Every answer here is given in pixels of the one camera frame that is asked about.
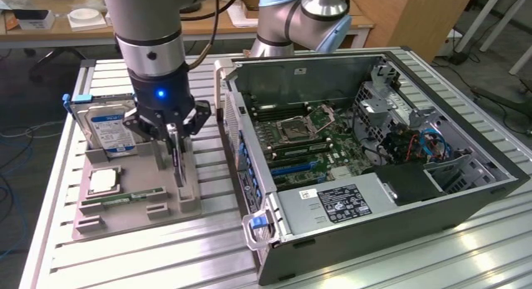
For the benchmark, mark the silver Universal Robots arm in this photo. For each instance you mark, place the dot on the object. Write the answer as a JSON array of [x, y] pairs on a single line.
[[146, 27]]

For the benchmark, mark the black device on white box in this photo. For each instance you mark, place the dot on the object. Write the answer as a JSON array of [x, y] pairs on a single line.
[[34, 18]]

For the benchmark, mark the small silver chipset heatsink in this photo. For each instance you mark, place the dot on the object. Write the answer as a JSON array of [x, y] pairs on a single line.
[[340, 173]]

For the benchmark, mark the blue expansion slot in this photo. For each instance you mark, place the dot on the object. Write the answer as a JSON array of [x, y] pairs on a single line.
[[291, 169]]

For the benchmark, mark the white round dish on block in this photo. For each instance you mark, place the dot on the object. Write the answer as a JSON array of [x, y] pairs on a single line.
[[87, 19]]

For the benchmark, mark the metal socket cover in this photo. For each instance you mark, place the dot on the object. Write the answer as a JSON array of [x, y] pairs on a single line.
[[322, 119]]

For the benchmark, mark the white table frame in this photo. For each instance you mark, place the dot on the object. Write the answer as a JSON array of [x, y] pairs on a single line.
[[479, 21]]

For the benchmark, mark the grey parts rack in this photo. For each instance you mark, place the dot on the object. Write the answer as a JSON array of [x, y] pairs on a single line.
[[138, 177]]

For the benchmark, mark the white papers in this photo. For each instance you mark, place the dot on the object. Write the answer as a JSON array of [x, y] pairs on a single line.
[[240, 19]]

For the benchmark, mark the wooden cabinet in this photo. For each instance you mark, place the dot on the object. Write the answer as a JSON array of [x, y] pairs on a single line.
[[415, 21]]

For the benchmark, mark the silver CPU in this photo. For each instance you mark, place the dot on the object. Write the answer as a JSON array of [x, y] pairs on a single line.
[[103, 181]]

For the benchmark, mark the CPU socket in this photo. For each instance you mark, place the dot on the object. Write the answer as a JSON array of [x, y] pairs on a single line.
[[292, 130]]

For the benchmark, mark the black open PC case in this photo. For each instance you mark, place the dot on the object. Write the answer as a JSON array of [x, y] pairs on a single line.
[[374, 239]]

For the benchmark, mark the hard disk in blue caddy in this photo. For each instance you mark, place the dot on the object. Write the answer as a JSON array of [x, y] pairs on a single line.
[[104, 133]]

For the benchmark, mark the blue case latch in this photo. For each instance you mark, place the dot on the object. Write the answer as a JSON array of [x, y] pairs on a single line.
[[258, 223]]

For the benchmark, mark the black power adapter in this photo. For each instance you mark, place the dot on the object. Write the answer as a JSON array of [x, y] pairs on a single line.
[[458, 58]]

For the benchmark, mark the black floor stand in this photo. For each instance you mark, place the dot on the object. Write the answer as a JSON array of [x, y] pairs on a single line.
[[507, 97]]

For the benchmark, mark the graphics card with metal bracket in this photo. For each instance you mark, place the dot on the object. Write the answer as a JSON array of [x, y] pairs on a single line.
[[179, 167]]

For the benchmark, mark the perforated metal drive cage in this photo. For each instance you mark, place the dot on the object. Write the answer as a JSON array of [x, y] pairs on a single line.
[[374, 114]]

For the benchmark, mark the black plastic shroud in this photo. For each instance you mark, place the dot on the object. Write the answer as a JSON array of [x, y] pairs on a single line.
[[403, 183]]

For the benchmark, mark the black round lamp base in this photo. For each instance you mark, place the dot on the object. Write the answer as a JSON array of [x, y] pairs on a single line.
[[192, 8]]

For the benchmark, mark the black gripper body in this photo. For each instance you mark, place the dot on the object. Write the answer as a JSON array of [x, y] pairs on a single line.
[[162, 89]]

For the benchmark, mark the metal disk bay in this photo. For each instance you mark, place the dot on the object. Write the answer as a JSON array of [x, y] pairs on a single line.
[[470, 170]]

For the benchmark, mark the green RAM stick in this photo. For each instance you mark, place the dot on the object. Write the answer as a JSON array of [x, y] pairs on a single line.
[[124, 197], [299, 149]]

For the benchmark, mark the grey power supply unit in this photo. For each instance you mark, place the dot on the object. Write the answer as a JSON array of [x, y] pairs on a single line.
[[299, 214]]

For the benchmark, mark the green motherboard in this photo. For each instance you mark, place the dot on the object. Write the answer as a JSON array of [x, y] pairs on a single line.
[[344, 145]]

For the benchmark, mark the black office chair base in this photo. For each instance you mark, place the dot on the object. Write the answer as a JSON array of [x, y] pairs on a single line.
[[54, 57]]

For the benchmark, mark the wooden desk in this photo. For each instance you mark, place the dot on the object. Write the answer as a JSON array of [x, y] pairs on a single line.
[[50, 34]]

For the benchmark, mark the brown cardboard box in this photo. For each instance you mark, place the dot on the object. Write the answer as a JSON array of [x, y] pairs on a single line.
[[250, 5]]

